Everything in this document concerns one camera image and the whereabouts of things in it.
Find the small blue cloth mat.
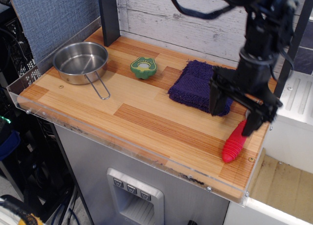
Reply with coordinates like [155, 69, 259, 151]
[167, 60, 234, 117]

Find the black crate rack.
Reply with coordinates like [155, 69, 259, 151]
[0, 4, 41, 88]

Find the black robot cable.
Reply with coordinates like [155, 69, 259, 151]
[168, 0, 235, 20]

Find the green toy avocado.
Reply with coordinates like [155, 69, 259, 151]
[130, 57, 157, 80]

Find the white side counter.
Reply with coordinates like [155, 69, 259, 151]
[224, 71, 313, 225]

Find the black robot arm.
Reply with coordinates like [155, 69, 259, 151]
[209, 0, 299, 136]

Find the red handled metal fork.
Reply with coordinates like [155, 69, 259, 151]
[222, 110, 250, 163]

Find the yellow black tool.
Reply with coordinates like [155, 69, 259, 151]
[0, 198, 44, 225]

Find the silver toy fridge cabinet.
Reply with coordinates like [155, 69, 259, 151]
[56, 126, 229, 225]

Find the blue fabric panel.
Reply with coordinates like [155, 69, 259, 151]
[11, 0, 100, 63]

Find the black left post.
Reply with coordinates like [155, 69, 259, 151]
[98, 0, 120, 46]

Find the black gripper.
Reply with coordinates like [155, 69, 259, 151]
[209, 50, 282, 136]

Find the stainless steel pan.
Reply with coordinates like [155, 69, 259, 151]
[52, 42, 111, 100]

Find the clear acrylic table guard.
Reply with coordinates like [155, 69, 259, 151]
[8, 66, 268, 204]

